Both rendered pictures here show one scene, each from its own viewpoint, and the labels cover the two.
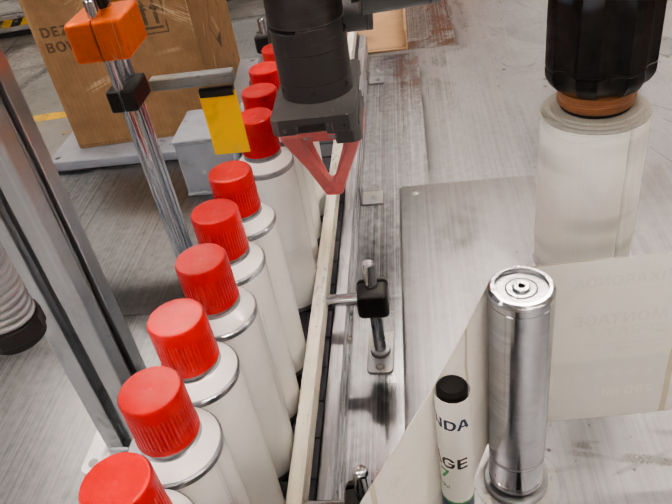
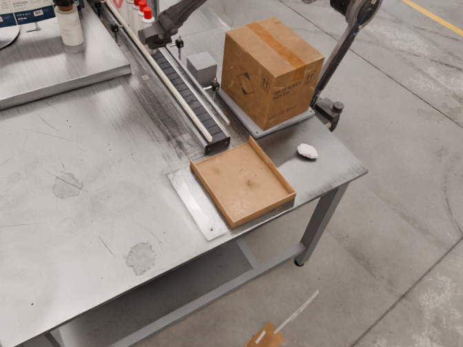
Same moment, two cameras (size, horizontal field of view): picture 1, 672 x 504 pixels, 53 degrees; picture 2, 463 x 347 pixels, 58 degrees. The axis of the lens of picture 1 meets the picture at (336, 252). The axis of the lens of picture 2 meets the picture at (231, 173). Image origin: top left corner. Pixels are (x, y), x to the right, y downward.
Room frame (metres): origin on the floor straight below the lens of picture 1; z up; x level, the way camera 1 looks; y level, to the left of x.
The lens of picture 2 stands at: (2.01, -0.81, 2.02)
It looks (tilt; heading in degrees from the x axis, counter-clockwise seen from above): 52 degrees down; 132
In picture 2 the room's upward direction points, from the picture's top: 9 degrees clockwise
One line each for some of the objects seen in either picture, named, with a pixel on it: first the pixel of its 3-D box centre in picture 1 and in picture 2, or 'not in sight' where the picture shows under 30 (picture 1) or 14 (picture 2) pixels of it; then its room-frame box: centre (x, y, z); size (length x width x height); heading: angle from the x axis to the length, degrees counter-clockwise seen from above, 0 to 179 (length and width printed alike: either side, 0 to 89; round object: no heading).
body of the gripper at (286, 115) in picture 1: (313, 65); not in sight; (0.51, -0.01, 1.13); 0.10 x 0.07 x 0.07; 171
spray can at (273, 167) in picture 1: (277, 214); (134, 12); (0.53, 0.05, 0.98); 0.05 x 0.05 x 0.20
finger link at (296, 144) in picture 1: (328, 139); not in sight; (0.52, -0.01, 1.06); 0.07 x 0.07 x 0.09; 81
